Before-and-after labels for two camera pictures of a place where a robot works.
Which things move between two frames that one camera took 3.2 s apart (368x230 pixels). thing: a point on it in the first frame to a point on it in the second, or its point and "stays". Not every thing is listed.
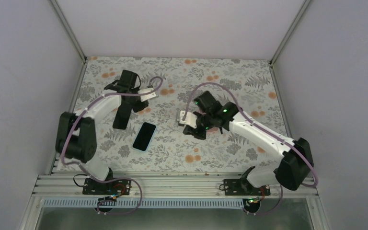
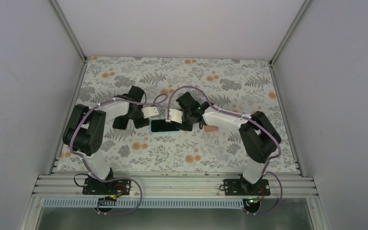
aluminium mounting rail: (164, 186) stays
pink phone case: (212, 130) stays
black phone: (122, 115) stays
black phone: (144, 136) to (160, 125)
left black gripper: (136, 109) to (138, 124)
